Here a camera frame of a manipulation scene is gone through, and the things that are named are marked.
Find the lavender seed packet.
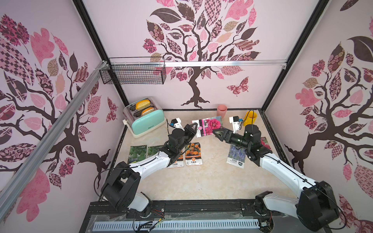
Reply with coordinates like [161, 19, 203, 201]
[226, 145, 246, 169]

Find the toast slice rear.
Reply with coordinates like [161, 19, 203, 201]
[135, 99, 151, 110]

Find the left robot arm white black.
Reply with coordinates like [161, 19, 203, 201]
[101, 123, 198, 217]

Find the yellow mug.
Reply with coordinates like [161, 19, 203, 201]
[243, 110, 257, 126]

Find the aluminium rail left wall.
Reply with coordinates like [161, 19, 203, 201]
[1, 61, 108, 220]

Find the white vented cable duct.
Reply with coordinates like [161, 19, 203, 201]
[92, 219, 260, 233]

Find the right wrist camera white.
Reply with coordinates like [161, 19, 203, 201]
[229, 116, 243, 134]

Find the aluminium rail back wall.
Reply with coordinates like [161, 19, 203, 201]
[111, 60, 287, 68]

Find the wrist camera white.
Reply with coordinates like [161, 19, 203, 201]
[169, 118, 184, 130]
[229, 116, 243, 134]

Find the green plant seed packet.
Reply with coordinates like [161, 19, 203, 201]
[127, 145, 147, 164]

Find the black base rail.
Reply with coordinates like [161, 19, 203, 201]
[79, 197, 333, 233]

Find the pink cup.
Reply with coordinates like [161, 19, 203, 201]
[217, 104, 227, 118]

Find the pink flower seed packet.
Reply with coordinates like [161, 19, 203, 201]
[192, 116, 223, 137]

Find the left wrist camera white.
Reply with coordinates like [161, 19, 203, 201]
[169, 118, 184, 130]

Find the toast slice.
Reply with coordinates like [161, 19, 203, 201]
[135, 99, 151, 110]
[141, 107, 155, 116]

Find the marigold seed packet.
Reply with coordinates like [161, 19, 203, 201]
[168, 154, 184, 169]
[185, 142, 203, 166]

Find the mint green toaster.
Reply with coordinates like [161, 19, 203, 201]
[123, 97, 166, 138]

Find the black wire basket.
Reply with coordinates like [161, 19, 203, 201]
[100, 55, 166, 85]

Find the aluminium rail wall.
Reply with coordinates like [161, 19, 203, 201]
[111, 60, 287, 68]
[1, 61, 108, 220]

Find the toast slice front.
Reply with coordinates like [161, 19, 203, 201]
[141, 107, 155, 116]

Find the pink flower packet edge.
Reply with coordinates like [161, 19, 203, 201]
[260, 137, 272, 151]

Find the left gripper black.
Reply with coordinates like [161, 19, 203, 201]
[176, 123, 197, 153]

